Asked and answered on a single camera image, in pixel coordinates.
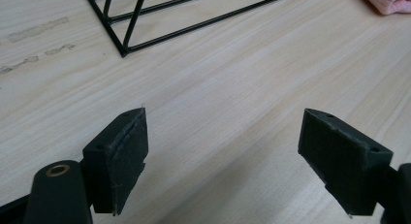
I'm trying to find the black wire rack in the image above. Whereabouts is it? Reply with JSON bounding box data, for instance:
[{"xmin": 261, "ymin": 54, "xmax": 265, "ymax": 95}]
[{"xmin": 81, "ymin": 0, "xmax": 301, "ymax": 59}]

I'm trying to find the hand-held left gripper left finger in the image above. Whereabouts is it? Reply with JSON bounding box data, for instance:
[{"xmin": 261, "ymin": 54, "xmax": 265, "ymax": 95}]
[{"xmin": 79, "ymin": 107, "xmax": 149, "ymax": 216}]

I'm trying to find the pink knitted cloth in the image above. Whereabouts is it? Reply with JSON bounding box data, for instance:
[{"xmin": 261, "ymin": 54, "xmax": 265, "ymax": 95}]
[{"xmin": 355, "ymin": 0, "xmax": 411, "ymax": 16}]

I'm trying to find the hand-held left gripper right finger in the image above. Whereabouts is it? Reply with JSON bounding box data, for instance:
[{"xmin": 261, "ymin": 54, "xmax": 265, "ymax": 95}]
[{"xmin": 297, "ymin": 108, "xmax": 395, "ymax": 216}]

